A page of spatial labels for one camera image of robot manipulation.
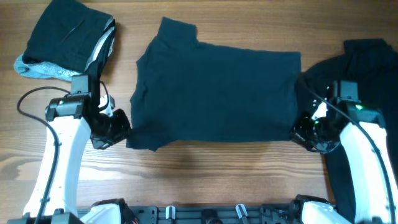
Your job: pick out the pile of black shirts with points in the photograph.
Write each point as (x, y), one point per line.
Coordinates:
(372, 64)

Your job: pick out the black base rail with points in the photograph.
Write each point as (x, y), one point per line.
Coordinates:
(263, 214)

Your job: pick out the black t-shirt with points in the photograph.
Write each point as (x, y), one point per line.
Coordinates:
(194, 91)

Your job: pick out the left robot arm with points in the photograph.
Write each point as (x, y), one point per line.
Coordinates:
(71, 122)

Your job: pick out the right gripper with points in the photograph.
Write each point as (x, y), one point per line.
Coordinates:
(303, 132)

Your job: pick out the left white rail clip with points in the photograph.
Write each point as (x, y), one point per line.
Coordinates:
(170, 212)

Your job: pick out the white rail clip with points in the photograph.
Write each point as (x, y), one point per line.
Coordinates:
(170, 212)
(241, 211)

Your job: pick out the folded black clothes stack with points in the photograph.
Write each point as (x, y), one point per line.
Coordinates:
(66, 35)

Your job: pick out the right white rail clip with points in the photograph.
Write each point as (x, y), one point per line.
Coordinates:
(241, 211)

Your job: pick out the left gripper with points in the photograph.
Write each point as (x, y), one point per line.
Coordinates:
(124, 132)

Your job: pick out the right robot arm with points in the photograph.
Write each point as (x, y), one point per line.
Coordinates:
(340, 119)

